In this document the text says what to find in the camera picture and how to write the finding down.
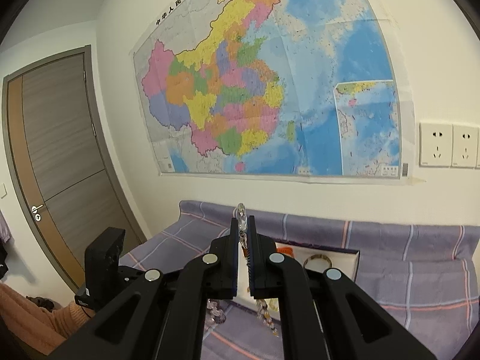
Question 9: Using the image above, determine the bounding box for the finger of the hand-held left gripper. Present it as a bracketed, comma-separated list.
[247, 215, 438, 360]
[49, 227, 241, 360]

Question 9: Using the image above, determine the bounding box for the amber bead necklace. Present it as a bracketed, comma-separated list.
[235, 202, 281, 339]

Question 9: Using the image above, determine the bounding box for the amber bangle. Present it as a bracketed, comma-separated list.
[301, 254, 334, 271]

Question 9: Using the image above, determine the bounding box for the purple shallow cardboard box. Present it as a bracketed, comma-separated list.
[274, 241, 362, 284]

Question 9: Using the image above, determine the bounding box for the person's left forearm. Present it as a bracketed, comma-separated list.
[0, 282, 93, 356]

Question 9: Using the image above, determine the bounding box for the dark hanging clothing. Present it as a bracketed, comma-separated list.
[0, 210, 12, 283]

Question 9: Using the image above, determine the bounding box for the brown wooden door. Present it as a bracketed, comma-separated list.
[1, 44, 149, 290]

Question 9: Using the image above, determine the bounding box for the purple plaid blanket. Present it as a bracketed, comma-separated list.
[119, 199, 480, 360]

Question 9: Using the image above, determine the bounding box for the clear crystal bead bracelet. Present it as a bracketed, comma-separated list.
[205, 299, 228, 325]

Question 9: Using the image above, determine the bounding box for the colourful wall map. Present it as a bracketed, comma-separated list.
[129, 0, 414, 187]

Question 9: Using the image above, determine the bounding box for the white wall socket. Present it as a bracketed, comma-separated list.
[451, 123, 479, 169]
[419, 121, 454, 168]

